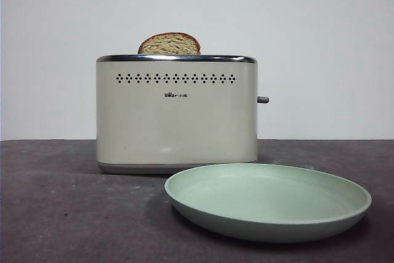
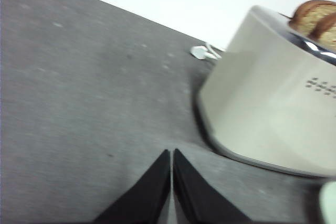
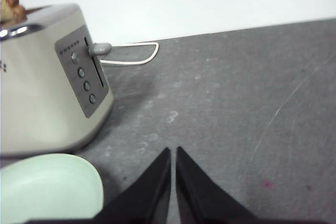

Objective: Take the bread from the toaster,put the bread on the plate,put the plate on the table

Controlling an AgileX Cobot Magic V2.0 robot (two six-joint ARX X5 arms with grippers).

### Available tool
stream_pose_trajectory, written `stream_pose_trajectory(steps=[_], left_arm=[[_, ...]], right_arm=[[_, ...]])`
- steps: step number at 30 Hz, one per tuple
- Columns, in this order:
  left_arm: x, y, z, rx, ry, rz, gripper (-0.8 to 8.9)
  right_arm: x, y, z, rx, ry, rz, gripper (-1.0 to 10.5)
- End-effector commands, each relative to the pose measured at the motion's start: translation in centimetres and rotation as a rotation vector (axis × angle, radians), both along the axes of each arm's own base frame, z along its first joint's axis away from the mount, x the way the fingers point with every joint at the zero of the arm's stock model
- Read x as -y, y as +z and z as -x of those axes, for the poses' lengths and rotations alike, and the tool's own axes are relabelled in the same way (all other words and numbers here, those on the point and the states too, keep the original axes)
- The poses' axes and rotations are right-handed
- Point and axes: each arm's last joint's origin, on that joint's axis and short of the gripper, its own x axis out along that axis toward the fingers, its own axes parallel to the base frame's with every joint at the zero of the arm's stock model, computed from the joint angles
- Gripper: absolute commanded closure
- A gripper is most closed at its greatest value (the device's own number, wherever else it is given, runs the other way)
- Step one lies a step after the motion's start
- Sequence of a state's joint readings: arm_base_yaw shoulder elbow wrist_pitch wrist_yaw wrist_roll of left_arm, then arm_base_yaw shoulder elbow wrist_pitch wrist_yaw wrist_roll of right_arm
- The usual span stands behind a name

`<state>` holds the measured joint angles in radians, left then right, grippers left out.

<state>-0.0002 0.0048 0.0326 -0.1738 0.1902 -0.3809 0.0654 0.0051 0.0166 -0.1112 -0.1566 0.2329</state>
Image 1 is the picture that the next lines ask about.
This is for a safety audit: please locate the large toasted bread slice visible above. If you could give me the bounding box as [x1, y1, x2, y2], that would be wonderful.
[137, 31, 203, 55]

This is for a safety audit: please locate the pale green round plate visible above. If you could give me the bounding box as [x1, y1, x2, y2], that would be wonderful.
[164, 163, 372, 243]

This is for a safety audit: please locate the cream two-slot toaster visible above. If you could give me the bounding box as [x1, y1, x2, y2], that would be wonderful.
[95, 54, 270, 175]

